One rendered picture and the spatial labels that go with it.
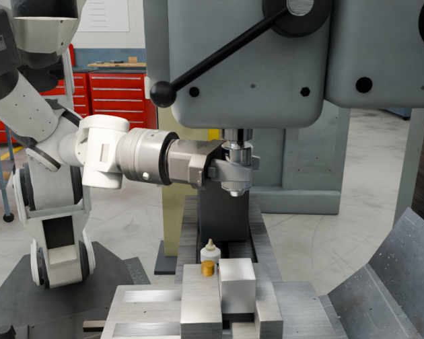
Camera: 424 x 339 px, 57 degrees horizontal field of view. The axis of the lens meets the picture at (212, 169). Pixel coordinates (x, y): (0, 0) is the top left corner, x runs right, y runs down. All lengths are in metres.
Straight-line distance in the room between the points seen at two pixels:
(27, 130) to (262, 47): 0.54
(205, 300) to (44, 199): 0.68
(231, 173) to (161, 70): 0.17
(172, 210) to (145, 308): 1.87
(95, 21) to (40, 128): 9.07
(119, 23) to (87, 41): 0.88
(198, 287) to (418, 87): 0.42
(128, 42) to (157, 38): 9.18
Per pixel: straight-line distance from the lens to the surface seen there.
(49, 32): 0.82
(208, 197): 0.94
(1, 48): 0.75
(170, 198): 2.48
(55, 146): 0.89
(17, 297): 1.56
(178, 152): 0.57
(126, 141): 0.62
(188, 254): 0.94
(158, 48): 0.54
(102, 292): 1.48
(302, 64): 0.47
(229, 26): 0.46
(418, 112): 0.87
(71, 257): 1.36
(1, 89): 0.78
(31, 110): 0.83
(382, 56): 0.48
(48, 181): 1.16
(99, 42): 9.87
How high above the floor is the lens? 1.42
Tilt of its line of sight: 19 degrees down
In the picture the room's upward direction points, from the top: straight up
